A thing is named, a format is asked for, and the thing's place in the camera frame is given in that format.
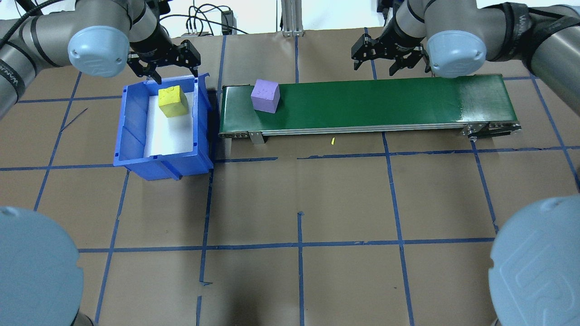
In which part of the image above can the yellow foam block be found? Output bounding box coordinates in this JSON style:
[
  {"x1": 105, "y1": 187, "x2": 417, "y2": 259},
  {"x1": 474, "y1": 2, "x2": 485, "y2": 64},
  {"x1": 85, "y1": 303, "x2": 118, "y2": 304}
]
[{"x1": 158, "y1": 85, "x2": 189, "y2": 118}]

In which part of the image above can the purple foam block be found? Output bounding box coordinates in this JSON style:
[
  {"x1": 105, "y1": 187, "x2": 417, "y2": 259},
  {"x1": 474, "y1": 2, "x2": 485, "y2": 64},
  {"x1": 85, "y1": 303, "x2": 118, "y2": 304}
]
[{"x1": 251, "y1": 79, "x2": 280, "y2": 114}]

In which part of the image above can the green conveyor belt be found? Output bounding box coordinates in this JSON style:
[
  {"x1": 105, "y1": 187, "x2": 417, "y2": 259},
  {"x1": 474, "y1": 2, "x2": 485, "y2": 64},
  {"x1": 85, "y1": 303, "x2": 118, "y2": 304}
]
[{"x1": 218, "y1": 74, "x2": 522, "y2": 144}]

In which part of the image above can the blue plastic bin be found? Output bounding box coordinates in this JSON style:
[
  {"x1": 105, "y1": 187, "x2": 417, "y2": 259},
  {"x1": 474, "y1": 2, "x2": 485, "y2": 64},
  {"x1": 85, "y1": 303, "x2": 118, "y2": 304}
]
[{"x1": 113, "y1": 72, "x2": 213, "y2": 182}]

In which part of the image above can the black looped cable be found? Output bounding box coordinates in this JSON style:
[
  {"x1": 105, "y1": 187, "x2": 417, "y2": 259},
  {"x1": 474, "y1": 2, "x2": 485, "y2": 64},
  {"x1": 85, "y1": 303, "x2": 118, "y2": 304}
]
[{"x1": 159, "y1": 4, "x2": 250, "y2": 36}]

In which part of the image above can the aluminium profile post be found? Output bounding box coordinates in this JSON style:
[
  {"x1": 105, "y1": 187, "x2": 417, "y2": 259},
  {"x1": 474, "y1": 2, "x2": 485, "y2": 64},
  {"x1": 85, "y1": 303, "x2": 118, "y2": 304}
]
[{"x1": 281, "y1": 0, "x2": 305, "y2": 37}]

